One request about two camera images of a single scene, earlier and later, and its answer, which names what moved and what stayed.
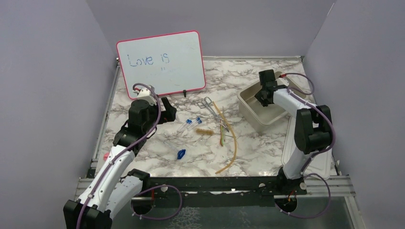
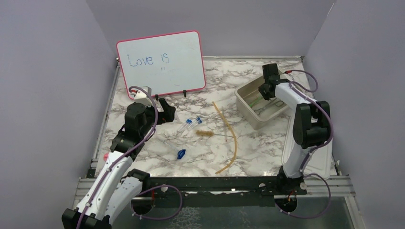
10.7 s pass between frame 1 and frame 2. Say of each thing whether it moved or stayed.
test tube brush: stayed
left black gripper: stayed
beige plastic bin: stayed
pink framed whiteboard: stayed
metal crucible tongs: moved
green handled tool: moved
